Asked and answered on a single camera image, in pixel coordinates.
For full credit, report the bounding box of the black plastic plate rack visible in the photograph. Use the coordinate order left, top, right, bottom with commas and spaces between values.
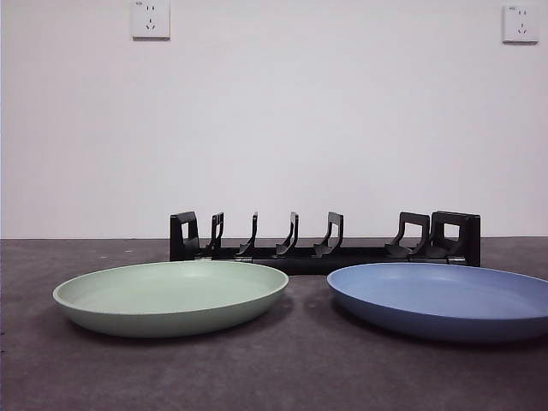
169, 210, 483, 276

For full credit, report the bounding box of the blue round plate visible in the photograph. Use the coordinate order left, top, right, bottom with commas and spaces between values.
325, 261, 548, 337

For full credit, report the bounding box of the pale green round plate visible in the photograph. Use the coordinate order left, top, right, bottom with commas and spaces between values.
51, 260, 290, 338

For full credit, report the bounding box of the white wall socket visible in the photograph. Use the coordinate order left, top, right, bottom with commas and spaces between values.
131, 0, 171, 42
501, 3, 539, 45

